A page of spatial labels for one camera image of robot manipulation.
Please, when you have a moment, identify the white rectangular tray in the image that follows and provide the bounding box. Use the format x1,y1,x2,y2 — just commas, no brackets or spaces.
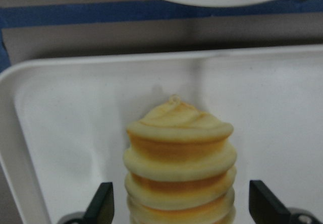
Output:
1,45,322,223

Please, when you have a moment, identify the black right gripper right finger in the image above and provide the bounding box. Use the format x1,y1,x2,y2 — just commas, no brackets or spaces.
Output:
249,180,291,224

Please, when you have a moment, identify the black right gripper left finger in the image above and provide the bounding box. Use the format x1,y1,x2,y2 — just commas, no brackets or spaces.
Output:
83,182,115,224

